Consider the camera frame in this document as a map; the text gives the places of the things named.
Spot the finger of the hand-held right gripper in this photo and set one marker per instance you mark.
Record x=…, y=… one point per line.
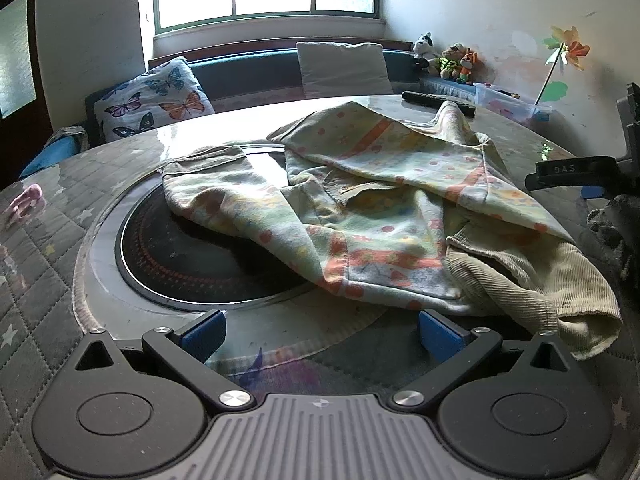
x=570, y=172

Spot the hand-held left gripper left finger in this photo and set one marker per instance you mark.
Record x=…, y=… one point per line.
x=202, y=335

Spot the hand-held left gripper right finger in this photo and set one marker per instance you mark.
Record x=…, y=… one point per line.
x=440, y=335

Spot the black round induction cooktop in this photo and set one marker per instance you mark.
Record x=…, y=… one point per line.
x=200, y=255

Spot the clear plastic container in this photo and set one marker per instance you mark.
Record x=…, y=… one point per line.
x=510, y=102

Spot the colourful pinwheel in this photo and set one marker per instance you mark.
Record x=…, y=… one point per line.
x=570, y=50

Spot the orange plush toy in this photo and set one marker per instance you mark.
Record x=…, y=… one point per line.
x=467, y=65

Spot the yellow green plush toy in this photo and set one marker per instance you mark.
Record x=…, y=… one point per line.
x=451, y=62

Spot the black remote control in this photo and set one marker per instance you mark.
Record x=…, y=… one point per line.
x=425, y=98

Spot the black and white cow plush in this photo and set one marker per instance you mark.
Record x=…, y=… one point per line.
x=425, y=50

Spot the small pink packet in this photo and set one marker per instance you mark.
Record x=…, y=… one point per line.
x=27, y=200

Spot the blue cloth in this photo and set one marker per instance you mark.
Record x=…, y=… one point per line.
x=55, y=155

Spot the grey cloth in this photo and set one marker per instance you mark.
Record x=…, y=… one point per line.
x=70, y=134

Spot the butterfly print pillow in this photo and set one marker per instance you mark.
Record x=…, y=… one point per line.
x=150, y=97

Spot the plain grey pillow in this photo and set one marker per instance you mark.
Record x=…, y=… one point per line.
x=342, y=67

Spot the blue corner sofa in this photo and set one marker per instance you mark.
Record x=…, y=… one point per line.
x=240, y=77

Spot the dark door with glass pane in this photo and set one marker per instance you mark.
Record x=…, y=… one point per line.
x=15, y=55

